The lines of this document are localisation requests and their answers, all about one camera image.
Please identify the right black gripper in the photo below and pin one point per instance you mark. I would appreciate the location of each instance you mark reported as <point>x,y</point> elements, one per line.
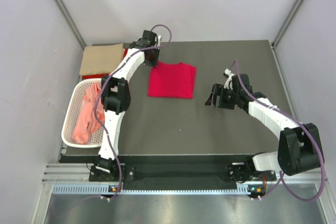
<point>219,89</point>

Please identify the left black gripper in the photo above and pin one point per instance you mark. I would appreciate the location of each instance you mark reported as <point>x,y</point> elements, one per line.
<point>153,63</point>

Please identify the crimson t shirt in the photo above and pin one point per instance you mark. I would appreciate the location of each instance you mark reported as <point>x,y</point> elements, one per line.
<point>172,81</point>

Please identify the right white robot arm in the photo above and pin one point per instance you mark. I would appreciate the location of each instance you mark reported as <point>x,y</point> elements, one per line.
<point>295,153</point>

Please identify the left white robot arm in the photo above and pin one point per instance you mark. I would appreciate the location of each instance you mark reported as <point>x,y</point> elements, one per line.
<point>115,98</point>

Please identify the folded beige t shirt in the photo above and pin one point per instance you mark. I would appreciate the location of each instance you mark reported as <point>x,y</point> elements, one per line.
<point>101,59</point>

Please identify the folded red t shirt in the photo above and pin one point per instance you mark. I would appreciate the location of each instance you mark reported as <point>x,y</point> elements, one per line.
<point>125,50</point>

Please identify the white plastic laundry basket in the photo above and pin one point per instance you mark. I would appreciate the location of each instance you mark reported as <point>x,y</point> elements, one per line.
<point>73,113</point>

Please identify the pink crumpled t shirt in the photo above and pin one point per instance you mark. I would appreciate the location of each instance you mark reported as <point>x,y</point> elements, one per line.
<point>87,124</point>

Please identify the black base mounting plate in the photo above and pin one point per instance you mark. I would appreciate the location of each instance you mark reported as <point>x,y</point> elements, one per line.
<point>182,172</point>

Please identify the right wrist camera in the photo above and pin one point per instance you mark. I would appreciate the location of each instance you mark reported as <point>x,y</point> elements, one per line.
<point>236,82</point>

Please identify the left aluminium frame post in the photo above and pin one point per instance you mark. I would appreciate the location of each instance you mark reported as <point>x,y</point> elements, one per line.
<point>70,22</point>

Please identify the aluminium frame post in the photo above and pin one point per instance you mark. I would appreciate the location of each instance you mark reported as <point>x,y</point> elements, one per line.
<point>70,22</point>
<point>286,24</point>

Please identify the right aluminium frame post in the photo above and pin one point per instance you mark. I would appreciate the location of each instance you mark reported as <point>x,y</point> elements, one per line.
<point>286,24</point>

